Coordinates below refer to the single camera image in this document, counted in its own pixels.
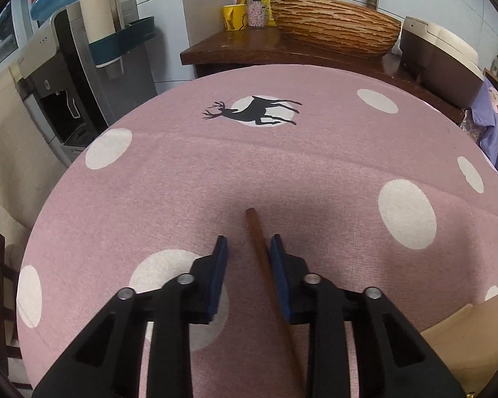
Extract teal wall-mounted holder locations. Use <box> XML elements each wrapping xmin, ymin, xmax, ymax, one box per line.
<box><xmin>87</xmin><ymin>16</ymin><xmax>156</xmax><ymax>70</ymax></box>

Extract brown and white rice cooker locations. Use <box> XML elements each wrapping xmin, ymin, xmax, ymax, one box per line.
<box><xmin>398</xmin><ymin>15</ymin><xmax>486</xmax><ymax>111</ymax></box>

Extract beige perforated utensil holder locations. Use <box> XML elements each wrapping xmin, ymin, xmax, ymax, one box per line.
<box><xmin>421</xmin><ymin>298</ymin><xmax>498</xmax><ymax>395</ymax></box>

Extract brown wooden chopstick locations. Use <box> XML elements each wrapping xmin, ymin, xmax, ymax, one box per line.
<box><xmin>245</xmin><ymin>208</ymin><xmax>306</xmax><ymax>395</ymax></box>

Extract yellow cup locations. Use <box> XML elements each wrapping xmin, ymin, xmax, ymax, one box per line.
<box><xmin>221</xmin><ymin>4</ymin><xmax>249</xmax><ymax>32</ymax></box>

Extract grey water dispenser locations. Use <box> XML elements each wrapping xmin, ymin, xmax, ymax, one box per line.
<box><xmin>19</xmin><ymin>0</ymin><xmax>158</xmax><ymax>161</ymax></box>

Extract pink dotted pump bottle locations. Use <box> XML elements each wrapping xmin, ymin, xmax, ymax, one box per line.
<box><xmin>247</xmin><ymin>0</ymin><xmax>267</xmax><ymax>29</ymax></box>

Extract purple floral cloth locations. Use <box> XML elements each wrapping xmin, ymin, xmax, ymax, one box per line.
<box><xmin>460</xmin><ymin>76</ymin><xmax>498</xmax><ymax>196</ymax></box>

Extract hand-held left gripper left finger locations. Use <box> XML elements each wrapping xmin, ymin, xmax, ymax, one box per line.
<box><xmin>32</xmin><ymin>235</ymin><xmax>230</xmax><ymax>398</ymax></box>

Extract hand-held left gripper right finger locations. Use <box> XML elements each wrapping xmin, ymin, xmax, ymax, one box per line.
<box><xmin>270</xmin><ymin>234</ymin><xmax>468</xmax><ymax>398</ymax></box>

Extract beige cloth cover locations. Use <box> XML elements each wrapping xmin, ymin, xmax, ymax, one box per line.
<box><xmin>0</xmin><ymin>61</ymin><xmax>72</xmax><ymax>239</ymax></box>

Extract brown woven-look basin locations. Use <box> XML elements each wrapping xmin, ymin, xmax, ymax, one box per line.
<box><xmin>270</xmin><ymin>0</ymin><xmax>402</xmax><ymax>59</ymax></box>

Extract dark wooden counter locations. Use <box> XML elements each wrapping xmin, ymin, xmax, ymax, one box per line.
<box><xmin>180</xmin><ymin>27</ymin><xmax>465</xmax><ymax>124</ymax></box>

